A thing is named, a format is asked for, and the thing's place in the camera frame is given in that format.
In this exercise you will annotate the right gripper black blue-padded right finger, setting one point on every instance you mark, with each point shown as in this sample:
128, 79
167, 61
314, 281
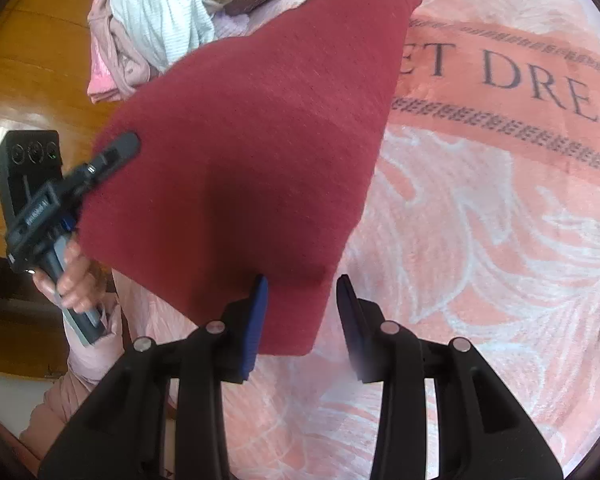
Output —
484, 433

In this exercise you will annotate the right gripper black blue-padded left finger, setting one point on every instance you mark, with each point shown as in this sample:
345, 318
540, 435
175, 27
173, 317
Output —
119, 430

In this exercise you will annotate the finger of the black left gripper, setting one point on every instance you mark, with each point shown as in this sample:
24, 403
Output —
112, 158

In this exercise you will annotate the dark red knit sweater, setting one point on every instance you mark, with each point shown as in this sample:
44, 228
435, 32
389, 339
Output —
256, 155

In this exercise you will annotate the pink sleeve left forearm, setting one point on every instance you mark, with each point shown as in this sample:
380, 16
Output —
147, 315

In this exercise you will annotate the pink clothes pile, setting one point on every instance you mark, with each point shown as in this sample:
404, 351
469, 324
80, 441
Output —
118, 70

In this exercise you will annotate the person's left hand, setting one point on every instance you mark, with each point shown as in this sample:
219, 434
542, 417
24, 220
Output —
81, 287

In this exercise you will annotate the white striped knit garment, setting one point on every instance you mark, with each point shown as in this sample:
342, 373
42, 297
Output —
164, 31

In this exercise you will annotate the pink patterned bed blanket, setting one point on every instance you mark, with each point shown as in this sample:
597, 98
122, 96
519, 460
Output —
483, 216

